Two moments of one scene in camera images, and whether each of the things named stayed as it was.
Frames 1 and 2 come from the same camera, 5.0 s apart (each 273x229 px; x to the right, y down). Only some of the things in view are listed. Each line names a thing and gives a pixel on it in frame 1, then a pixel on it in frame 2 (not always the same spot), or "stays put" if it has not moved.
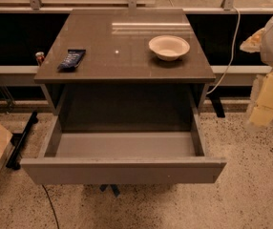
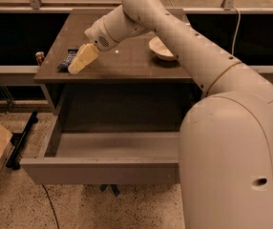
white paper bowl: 168,48 stays put
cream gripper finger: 253,44 -> 97,35
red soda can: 39,57 stays put
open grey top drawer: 122,158 stays put
